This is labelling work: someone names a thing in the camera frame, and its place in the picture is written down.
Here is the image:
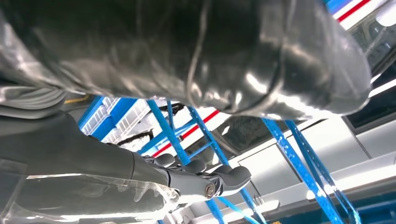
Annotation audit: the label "blue metal shelf rack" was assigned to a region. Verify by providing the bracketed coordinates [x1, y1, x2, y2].
[136, 98, 396, 224]
[77, 96, 107, 131]

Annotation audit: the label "white plastic crate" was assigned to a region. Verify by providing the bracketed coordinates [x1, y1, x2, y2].
[81, 97, 120, 136]
[101, 98, 153, 145]

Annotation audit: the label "black curved parts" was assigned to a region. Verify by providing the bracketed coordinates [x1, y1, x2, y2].
[117, 130, 155, 147]

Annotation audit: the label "white car with red stripe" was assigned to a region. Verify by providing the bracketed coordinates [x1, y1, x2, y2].
[141, 0, 396, 224]

